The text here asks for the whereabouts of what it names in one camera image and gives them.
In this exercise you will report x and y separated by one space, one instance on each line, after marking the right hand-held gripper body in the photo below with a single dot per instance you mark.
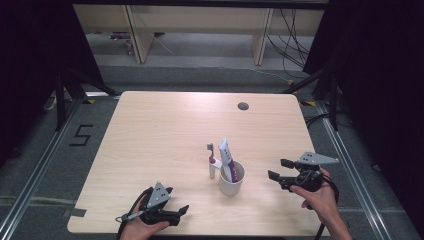
308 176

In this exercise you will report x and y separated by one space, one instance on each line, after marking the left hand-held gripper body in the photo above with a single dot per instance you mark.
158 203

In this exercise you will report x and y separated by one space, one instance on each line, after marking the white cup with side holder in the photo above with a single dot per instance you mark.
230 186

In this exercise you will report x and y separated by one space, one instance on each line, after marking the white purple toothpaste tube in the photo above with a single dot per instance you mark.
228 156

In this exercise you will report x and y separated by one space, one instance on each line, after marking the pink toothbrush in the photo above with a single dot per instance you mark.
211 153

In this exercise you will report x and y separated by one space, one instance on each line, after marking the person's right hand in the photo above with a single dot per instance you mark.
320 200

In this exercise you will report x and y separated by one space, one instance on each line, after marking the person's left hand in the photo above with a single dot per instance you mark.
143 230

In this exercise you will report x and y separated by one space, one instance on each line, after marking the yellow black floor tape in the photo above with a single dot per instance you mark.
308 103
89 101

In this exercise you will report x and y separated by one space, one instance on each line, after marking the black metal stand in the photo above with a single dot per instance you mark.
61 100
333 100

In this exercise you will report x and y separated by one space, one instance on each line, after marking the black curtain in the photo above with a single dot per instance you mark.
383 83
33 66

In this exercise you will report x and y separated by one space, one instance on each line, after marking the light wooden desk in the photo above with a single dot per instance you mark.
200 20

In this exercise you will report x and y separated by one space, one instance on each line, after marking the aluminium floor rail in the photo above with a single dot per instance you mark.
353 180
40 170

